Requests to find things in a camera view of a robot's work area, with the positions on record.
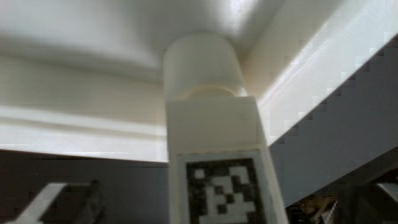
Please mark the white leg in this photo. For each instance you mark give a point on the white leg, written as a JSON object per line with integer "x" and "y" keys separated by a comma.
{"x": 223, "y": 182}

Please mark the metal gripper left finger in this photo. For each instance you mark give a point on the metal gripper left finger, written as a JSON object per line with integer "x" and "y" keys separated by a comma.
{"x": 66, "y": 204}

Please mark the white square tabletop tray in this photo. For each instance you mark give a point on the white square tabletop tray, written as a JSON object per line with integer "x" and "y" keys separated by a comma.
{"x": 80, "y": 65}

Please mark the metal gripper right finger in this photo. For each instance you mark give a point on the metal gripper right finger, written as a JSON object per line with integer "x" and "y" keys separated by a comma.
{"x": 388, "y": 189}

